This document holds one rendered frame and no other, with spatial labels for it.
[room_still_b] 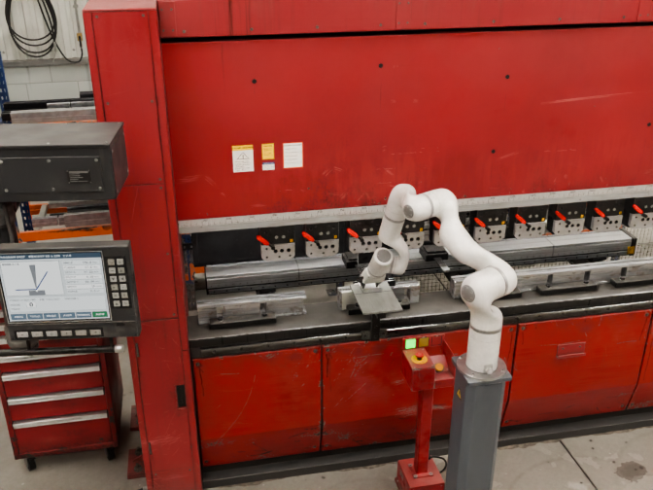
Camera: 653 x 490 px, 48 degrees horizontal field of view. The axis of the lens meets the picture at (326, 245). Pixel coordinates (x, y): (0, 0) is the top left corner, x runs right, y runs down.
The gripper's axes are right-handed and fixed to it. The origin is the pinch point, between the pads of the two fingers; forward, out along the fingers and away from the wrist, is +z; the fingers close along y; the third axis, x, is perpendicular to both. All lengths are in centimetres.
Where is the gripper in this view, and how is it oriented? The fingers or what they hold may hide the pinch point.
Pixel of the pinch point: (369, 283)
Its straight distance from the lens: 344.5
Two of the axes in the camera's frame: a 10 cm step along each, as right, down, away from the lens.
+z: -1.3, 4.2, 9.0
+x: 1.5, 9.0, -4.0
